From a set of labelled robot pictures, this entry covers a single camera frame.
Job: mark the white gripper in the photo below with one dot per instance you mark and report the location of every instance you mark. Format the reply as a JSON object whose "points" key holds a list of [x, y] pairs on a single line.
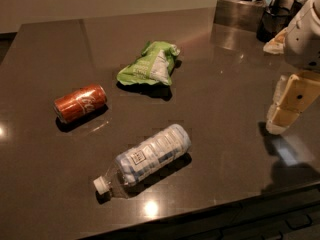
{"points": [[302, 47]]}

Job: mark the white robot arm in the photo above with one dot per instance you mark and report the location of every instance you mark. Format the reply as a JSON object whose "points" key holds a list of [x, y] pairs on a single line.
{"points": [[309, 13]]}

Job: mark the black mesh cup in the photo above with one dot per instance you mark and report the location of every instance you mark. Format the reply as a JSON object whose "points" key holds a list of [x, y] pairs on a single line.
{"points": [[272, 21]]}

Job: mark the steel dispenser base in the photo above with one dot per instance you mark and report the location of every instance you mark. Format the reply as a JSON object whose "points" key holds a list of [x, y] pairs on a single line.
{"points": [[244, 15]]}

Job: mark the green chip bag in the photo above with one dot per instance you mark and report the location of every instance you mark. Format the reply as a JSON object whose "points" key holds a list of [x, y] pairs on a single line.
{"points": [[154, 66]]}

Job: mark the clear plastic water bottle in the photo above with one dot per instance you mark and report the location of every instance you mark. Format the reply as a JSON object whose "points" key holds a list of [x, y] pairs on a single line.
{"points": [[136, 164]]}

